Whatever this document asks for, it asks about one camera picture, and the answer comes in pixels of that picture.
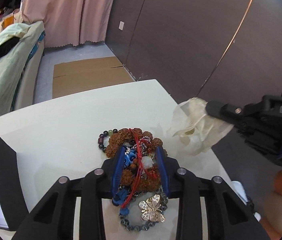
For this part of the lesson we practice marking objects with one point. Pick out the red cord white stone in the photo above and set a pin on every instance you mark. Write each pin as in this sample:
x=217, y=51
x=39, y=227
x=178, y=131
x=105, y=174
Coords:
x=140, y=173

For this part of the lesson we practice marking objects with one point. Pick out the black jewelry box white interior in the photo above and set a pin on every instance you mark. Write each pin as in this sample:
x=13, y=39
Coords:
x=13, y=208

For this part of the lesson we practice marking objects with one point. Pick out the cream organza drawstring pouch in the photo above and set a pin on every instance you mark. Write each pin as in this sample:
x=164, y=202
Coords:
x=193, y=130

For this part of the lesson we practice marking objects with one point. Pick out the white wall socket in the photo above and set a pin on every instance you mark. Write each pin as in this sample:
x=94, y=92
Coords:
x=121, y=26

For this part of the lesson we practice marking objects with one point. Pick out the pink curtain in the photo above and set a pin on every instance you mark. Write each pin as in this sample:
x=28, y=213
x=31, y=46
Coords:
x=71, y=22

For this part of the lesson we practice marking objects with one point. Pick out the white bed frame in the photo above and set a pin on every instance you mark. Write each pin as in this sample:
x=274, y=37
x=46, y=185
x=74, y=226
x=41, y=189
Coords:
x=24, y=93

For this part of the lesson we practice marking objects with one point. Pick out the green bed blanket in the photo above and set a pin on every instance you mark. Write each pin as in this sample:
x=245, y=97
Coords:
x=12, y=62

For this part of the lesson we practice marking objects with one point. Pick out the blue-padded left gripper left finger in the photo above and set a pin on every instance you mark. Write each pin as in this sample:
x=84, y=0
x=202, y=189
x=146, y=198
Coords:
x=118, y=166

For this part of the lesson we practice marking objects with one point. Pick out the pale green duvet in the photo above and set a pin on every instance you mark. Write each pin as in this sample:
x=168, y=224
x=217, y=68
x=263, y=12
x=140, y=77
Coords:
x=13, y=33

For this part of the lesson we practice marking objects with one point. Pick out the flattened cardboard sheet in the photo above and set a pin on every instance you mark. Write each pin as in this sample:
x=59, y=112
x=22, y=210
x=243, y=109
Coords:
x=79, y=76

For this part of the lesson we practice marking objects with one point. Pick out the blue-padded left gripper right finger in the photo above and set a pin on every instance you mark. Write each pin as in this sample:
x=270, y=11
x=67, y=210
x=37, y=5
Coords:
x=161, y=163

